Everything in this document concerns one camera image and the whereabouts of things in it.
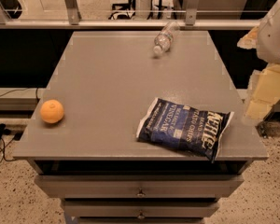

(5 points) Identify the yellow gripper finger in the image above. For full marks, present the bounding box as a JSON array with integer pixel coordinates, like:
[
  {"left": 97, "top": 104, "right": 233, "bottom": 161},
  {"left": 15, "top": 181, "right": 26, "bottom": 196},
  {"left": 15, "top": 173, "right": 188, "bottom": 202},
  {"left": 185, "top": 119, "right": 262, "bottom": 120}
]
[
  {"left": 237, "top": 26, "right": 259, "bottom": 49},
  {"left": 245, "top": 63, "right": 280, "bottom": 120}
]

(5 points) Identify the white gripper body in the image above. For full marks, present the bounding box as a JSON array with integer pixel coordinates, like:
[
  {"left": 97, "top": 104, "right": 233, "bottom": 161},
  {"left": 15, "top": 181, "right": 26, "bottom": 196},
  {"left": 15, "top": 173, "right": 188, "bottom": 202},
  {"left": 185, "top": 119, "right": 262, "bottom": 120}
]
[{"left": 257, "top": 0, "right": 280, "bottom": 63}]

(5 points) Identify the orange fruit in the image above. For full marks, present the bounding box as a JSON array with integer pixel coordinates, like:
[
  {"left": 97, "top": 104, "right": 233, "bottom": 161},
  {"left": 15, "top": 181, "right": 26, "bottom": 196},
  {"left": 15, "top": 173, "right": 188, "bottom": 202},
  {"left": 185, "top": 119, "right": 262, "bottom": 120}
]
[{"left": 40, "top": 100, "right": 64, "bottom": 124}]

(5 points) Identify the clear plastic water bottle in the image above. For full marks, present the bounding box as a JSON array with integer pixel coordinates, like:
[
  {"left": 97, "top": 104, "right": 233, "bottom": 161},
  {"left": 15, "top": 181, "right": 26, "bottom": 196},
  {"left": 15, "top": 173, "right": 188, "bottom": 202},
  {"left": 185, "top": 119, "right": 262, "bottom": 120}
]
[{"left": 153, "top": 21, "right": 179, "bottom": 57}]

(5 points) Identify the blue kettle chips bag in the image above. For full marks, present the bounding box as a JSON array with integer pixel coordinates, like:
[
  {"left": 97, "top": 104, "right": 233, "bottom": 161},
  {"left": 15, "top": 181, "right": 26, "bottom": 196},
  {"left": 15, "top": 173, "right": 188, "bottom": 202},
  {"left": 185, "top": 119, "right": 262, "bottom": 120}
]
[{"left": 136, "top": 98, "right": 234, "bottom": 162}]

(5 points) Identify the top grey drawer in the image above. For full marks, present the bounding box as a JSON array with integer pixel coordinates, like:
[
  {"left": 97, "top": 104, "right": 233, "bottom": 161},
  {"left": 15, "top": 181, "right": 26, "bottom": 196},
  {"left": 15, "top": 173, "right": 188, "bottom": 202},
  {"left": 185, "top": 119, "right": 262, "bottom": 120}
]
[{"left": 35, "top": 175, "right": 244, "bottom": 199}]

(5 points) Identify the grey drawer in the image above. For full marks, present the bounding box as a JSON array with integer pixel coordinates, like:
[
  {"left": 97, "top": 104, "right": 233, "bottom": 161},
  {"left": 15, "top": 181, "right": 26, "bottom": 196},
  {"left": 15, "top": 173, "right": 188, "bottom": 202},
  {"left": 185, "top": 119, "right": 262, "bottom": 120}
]
[
  {"left": 62, "top": 200, "right": 219, "bottom": 219},
  {"left": 35, "top": 175, "right": 244, "bottom": 199}
]

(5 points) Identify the grey drawer cabinet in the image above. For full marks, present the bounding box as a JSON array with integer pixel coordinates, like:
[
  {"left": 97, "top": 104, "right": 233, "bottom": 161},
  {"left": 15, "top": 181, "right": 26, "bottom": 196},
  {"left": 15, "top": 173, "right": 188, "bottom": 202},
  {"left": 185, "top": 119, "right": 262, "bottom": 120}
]
[{"left": 14, "top": 31, "right": 267, "bottom": 224}]

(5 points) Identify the metal railing frame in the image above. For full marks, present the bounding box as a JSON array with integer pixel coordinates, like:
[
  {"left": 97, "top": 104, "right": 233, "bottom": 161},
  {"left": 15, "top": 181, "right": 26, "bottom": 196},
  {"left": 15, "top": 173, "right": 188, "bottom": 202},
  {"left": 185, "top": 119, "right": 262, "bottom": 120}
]
[{"left": 0, "top": 0, "right": 259, "bottom": 30}]

